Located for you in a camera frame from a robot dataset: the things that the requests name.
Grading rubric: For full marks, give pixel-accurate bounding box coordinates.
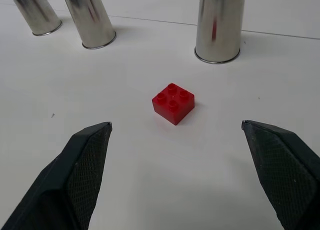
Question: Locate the red toy building brick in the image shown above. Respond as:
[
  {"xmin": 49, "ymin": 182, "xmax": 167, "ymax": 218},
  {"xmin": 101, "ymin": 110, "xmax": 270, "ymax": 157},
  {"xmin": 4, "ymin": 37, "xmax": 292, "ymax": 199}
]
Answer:
[{"xmin": 151, "ymin": 82, "xmax": 196, "ymax": 126}]

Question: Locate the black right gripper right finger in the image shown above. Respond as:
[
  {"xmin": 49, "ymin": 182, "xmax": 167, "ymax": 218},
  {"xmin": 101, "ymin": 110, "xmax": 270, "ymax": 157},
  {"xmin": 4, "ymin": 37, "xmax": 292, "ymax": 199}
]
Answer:
[{"xmin": 241, "ymin": 119, "xmax": 320, "ymax": 230}]

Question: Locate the inverted stainless steel cup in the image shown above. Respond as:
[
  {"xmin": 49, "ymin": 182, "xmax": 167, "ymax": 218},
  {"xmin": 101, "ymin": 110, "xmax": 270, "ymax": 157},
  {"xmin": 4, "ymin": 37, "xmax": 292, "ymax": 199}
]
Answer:
[
  {"xmin": 194, "ymin": 0, "xmax": 247, "ymax": 64},
  {"xmin": 61, "ymin": 0, "xmax": 117, "ymax": 50},
  {"xmin": 6, "ymin": 0, "xmax": 63, "ymax": 37}
]

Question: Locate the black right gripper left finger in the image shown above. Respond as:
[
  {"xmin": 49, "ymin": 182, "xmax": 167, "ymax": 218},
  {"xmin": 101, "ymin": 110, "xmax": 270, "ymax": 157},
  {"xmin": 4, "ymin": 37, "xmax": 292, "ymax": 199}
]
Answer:
[{"xmin": 0, "ymin": 121, "xmax": 113, "ymax": 230}]

